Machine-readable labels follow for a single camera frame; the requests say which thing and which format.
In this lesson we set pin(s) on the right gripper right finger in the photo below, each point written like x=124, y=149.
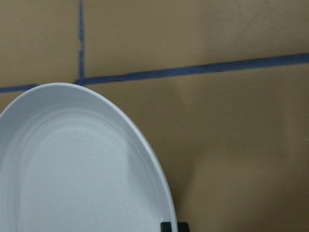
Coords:
x=183, y=226

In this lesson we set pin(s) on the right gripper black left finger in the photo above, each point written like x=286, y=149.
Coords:
x=165, y=227

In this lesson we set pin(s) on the blue plate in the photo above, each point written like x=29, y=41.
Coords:
x=72, y=161

